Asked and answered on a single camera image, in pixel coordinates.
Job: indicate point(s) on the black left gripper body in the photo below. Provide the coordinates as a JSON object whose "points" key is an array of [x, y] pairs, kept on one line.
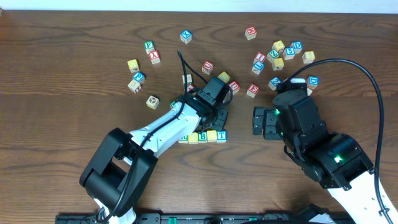
{"points": [[218, 121]]}

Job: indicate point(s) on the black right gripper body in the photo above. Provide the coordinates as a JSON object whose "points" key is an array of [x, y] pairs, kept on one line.
{"points": [[264, 123]]}

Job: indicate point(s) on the yellow J block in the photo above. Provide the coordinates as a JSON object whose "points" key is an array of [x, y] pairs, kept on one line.
{"points": [[212, 136]]}

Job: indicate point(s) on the blue T block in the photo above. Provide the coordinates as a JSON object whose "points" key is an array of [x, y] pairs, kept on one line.
{"points": [[222, 136]]}

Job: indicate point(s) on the green B block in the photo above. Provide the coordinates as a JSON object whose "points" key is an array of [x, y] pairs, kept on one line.
{"points": [[202, 137]]}

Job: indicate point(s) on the yellow O block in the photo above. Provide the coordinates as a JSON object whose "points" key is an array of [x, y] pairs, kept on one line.
{"points": [[193, 138]]}

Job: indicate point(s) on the green R block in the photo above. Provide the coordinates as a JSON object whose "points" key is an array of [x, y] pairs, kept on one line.
{"points": [[183, 139]]}

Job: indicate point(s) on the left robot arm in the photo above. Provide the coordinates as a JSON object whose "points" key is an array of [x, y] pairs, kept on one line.
{"points": [[121, 167]]}

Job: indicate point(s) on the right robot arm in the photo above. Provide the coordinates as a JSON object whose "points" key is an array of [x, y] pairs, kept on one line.
{"points": [[335, 160]]}

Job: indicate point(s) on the red A block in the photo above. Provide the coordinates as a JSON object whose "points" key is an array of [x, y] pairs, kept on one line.
{"points": [[190, 87]]}

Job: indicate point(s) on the red U block lower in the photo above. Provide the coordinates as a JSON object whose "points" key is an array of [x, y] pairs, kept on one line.
{"points": [[234, 85]]}

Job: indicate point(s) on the red u block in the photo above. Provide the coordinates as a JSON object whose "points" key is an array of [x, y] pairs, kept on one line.
{"points": [[234, 85], [207, 67]]}

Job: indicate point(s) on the yellow C block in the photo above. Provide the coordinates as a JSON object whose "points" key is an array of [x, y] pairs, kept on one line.
{"points": [[223, 76]]}

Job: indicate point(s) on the plain wood block right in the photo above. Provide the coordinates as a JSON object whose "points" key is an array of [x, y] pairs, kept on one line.
{"points": [[309, 91]]}

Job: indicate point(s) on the plain wood block green side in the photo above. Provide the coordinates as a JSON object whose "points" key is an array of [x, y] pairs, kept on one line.
{"points": [[188, 79]]}

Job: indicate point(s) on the red U block upper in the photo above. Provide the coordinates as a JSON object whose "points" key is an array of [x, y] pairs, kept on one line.
{"points": [[207, 67]]}

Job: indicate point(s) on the blue D block lower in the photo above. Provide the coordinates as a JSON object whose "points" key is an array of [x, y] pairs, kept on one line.
{"points": [[312, 82]]}

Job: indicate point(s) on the blue d block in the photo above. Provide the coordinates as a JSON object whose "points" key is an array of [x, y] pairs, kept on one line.
{"points": [[297, 46], [312, 82]]}

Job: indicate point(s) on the green N block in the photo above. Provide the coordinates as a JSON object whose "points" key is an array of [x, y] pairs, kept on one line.
{"points": [[172, 104]]}

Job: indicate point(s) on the blue 2 block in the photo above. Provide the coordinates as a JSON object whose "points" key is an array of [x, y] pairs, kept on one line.
{"points": [[273, 83]]}

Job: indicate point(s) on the red E block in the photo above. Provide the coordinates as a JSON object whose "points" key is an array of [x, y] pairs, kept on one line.
{"points": [[252, 90]]}

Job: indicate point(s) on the yellow block middle right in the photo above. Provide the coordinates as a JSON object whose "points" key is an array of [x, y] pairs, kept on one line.
{"points": [[277, 64]]}

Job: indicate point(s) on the blue L block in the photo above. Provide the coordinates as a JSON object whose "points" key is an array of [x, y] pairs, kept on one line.
{"points": [[258, 67]]}

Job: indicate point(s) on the plain block face picture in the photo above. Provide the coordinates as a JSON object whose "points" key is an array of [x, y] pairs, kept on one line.
{"points": [[152, 102]]}

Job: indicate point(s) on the yellow 8 block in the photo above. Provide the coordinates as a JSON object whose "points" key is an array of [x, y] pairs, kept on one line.
{"points": [[308, 57]]}

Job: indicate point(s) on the blue 5 block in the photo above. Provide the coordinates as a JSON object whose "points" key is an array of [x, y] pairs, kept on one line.
{"points": [[288, 53]]}

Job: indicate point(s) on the green Z block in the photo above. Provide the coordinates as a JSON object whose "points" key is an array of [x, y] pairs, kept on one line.
{"points": [[272, 55]]}

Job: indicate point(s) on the red I block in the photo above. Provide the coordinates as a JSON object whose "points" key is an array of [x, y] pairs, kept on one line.
{"points": [[260, 57]]}

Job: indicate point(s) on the blue X block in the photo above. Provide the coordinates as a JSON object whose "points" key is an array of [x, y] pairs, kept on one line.
{"points": [[186, 36]]}

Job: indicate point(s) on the blue D block upper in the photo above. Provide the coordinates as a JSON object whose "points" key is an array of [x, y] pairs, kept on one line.
{"points": [[297, 46]]}

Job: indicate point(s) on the red Y block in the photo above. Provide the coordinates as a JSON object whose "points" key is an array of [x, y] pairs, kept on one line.
{"points": [[154, 57]]}

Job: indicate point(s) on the yellow block upper right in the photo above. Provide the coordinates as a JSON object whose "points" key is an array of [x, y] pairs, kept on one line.
{"points": [[278, 46]]}

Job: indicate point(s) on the blue P block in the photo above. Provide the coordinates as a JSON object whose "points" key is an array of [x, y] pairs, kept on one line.
{"points": [[139, 77]]}

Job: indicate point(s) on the plain wood block red side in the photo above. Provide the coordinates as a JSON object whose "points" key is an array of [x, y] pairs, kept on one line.
{"points": [[134, 86]]}

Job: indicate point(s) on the red H block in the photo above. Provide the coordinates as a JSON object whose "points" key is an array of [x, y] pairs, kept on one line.
{"points": [[250, 33]]}

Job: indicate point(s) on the green F block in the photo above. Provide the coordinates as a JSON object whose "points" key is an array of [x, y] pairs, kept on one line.
{"points": [[149, 46]]}

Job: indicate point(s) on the yellow block far left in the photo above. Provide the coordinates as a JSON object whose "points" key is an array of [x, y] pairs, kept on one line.
{"points": [[133, 65]]}

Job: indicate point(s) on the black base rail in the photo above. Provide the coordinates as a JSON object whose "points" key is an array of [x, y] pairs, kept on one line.
{"points": [[309, 214]]}

